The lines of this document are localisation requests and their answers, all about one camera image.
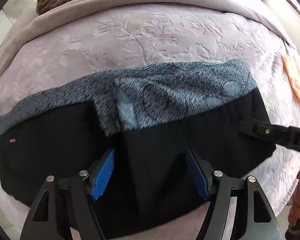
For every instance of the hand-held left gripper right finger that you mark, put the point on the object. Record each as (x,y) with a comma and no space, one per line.
(197,172)

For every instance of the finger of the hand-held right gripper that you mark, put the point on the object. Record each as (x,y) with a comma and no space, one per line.
(262,131)

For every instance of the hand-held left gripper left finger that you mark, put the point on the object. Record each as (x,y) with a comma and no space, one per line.
(103,173)

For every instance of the black pants with patterned lining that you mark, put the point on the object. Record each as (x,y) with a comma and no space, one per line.
(152,160)

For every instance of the orange cloth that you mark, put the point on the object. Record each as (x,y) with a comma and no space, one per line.
(296,80)

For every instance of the lavender embossed blanket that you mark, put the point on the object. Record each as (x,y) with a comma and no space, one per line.
(152,37)

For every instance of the lavender smooth duvet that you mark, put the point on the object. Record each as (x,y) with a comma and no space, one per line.
(145,2)

